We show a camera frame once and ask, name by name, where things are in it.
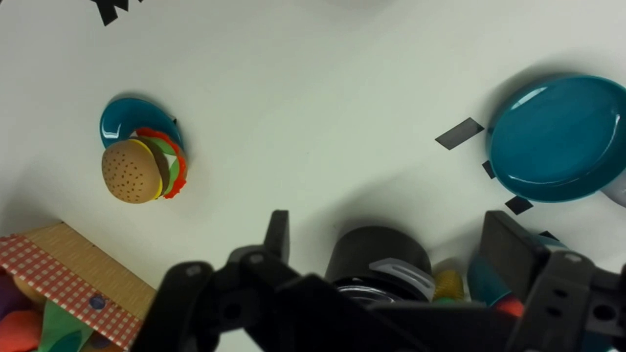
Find toy burger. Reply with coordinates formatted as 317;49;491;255
99;127;189;206

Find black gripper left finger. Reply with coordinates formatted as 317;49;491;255
262;210;291;266

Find small teal plate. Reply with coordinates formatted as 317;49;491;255
98;96;186;155

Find cluster of small black tape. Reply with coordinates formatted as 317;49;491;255
90;0;143;28

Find yellow toy corn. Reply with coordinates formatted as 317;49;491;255
432;258;467;305

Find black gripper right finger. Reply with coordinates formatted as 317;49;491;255
479;210;553;305

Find black toy pot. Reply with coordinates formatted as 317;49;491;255
322;225;434;305

